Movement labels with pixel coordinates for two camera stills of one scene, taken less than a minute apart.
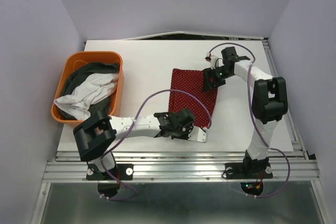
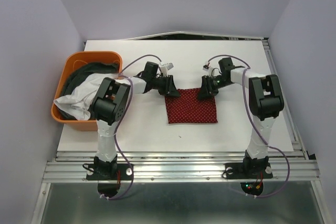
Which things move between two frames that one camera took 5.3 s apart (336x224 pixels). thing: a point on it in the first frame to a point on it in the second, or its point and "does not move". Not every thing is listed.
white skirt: (95, 87) does not move
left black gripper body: (182, 132) to (158, 80)
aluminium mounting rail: (183, 166) does not move
